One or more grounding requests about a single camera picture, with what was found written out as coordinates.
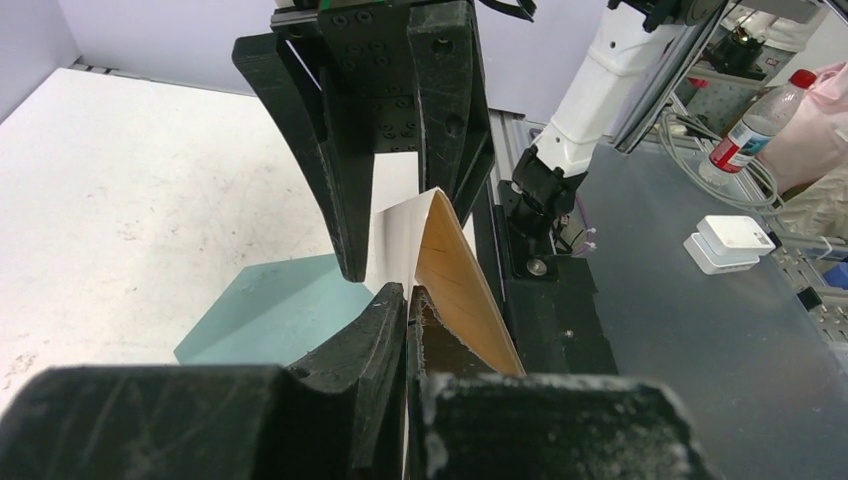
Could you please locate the teal envelope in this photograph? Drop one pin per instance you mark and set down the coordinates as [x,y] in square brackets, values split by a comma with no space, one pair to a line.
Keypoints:
[274,313]

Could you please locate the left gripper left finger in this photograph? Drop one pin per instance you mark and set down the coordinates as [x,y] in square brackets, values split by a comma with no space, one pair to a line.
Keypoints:
[336,413]

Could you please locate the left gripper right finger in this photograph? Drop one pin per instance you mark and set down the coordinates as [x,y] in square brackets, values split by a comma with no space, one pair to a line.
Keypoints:
[564,426]

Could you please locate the tan paper letter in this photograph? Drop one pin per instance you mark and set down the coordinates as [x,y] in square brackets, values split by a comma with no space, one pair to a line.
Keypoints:
[450,278]

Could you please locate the clear plastic water bottle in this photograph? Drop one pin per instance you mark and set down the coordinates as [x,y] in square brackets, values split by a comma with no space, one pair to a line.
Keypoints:
[763,121]

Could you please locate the white power adapter box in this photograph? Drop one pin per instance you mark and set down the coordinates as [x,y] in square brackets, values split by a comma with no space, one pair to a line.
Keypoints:
[727,244]

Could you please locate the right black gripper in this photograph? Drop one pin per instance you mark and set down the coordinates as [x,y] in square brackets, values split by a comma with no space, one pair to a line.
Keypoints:
[350,78]

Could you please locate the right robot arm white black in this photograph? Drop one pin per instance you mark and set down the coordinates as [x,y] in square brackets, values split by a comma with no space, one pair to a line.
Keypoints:
[633,42]

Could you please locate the pink plastic bag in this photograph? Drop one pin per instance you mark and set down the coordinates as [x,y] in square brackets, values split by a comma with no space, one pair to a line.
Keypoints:
[815,141]

